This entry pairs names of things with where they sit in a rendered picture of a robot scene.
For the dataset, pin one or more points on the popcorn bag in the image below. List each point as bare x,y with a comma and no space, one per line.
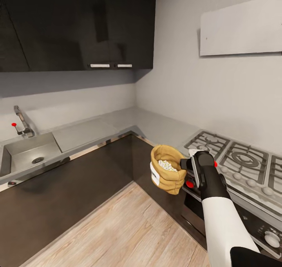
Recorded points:
168,180

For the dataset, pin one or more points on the range hood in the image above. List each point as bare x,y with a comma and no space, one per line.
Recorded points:
250,27

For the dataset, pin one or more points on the burner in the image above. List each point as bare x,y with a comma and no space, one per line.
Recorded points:
253,168

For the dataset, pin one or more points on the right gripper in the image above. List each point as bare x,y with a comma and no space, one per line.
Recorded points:
186,164

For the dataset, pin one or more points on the drop in sink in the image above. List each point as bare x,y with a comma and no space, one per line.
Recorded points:
23,154

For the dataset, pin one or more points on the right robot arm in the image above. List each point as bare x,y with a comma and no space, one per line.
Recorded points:
229,243

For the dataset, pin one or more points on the oven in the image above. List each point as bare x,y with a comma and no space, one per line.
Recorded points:
264,229

